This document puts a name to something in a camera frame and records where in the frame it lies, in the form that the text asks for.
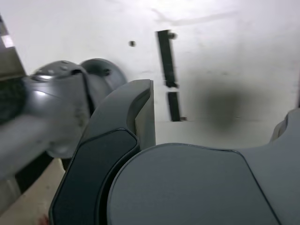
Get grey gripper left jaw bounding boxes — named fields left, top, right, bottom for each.
left=48, top=79, right=157, bottom=225

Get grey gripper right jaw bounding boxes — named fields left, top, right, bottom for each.
left=106, top=108, right=300, bottom=225

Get black tape strip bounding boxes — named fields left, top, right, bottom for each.
left=156, top=29, right=181, bottom=122

